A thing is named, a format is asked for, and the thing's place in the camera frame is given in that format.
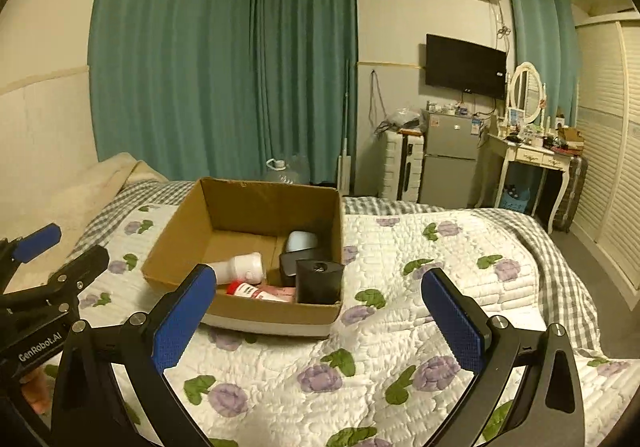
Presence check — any red rose-embossed case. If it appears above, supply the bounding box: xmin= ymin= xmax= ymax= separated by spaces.
xmin=260 ymin=284 xmax=297 ymax=304

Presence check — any white oval mirror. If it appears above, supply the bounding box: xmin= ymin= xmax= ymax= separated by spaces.
xmin=505 ymin=62 xmax=548 ymax=126

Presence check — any wide green curtain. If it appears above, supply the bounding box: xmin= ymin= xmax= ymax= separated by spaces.
xmin=88 ymin=0 xmax=360 ymax=188

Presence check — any white plastic bottle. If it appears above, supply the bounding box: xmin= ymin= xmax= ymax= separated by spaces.
xmin=207 ymin=252 xmax=265 ymax=286

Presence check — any narrow green curtain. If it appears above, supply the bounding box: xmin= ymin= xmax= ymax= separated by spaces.
xmin=504 ymin=0 xmax=582 ymax=128

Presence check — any white dressing table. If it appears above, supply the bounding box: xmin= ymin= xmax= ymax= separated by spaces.
xmin=474 ymin=129 xmax=575 ymax=234

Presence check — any clear plastic bag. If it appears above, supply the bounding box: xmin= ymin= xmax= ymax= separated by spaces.
xmin=384 ymin=107 xmax=424 ymax=131

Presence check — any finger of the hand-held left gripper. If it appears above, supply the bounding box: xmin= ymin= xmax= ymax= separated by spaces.
xmin=0 ymin=223 xmax=62 ymax=265
xmin=0 ymin=245 xmax=110 ymax=315

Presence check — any cream padded jacket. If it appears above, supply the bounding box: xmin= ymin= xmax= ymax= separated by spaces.
xmin=0 ymin=153 xmax=172 ymax=298

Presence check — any grey small fridge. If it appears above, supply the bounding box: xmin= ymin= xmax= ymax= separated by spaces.
xmin=421 ymin=108 xmax=482 ymax=206

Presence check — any floral quilted bedspread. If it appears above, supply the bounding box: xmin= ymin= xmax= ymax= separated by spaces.
xmin=67 ymin=179 xmax=613 ymax=360

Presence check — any white mop pole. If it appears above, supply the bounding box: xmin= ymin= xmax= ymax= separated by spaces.
xmin=336 ymin=58 xmax=354 ymax=196

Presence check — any black rounded case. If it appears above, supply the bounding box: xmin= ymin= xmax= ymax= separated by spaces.
xmin=278 ymin=249 xmax=327 ymax=289

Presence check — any red-capped white tube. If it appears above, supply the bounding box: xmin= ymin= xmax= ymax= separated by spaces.
xmin=226 ymin=280 xmax=269 ymax=302

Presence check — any cardboard box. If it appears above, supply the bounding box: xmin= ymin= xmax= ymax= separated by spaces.
xmin=141 ymin=177 xmax=347 ymax=341

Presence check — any white louvred wardrobe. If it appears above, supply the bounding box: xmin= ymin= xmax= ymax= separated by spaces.
xmin=569 ymin=11 xmax=640 ymax=295

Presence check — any black wall television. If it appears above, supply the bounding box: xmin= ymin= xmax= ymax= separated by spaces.
xmin=425 ymin=33 xmax=508 ymax=102

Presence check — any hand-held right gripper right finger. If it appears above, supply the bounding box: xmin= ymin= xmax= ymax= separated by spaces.
xmin=421 ymin=268 xmax=587 ymax=447

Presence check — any blue basket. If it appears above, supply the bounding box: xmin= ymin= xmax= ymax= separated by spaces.
xmin=499 ymin=182 xmax=532 ymax=214

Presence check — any white floral quilt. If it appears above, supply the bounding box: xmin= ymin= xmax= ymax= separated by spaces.
xmin=44 ymin=203 xmax=632 ymax=447

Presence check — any clear water jug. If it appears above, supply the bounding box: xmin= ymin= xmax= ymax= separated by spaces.
xmin=264 ymin=154 xmax=312 ymax=186

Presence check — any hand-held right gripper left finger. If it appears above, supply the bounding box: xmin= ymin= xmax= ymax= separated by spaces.
xmin=50 ymin=264 xmax=217 ymax=447

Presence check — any pale rounded case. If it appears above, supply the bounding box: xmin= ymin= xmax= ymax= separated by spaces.
xmin=286 ymin=230 xmax=322 ymax=254

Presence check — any black square box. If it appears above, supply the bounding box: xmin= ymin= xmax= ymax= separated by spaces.
xmin=295 ymin=259 xmax=345 ymax=306

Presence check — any hanging black cable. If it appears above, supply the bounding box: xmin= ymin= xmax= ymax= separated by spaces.
xmin=368 ymin=68 xmax=387 ymax=128

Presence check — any white ribbed suitcase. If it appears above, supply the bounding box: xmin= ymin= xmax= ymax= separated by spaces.
xmin=381 ymin=128 xmax=426 ymax=201

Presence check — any dark checked suitcase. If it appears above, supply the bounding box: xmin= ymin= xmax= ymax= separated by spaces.
xmin=551 ymin=153 xmax=589 ymax=235

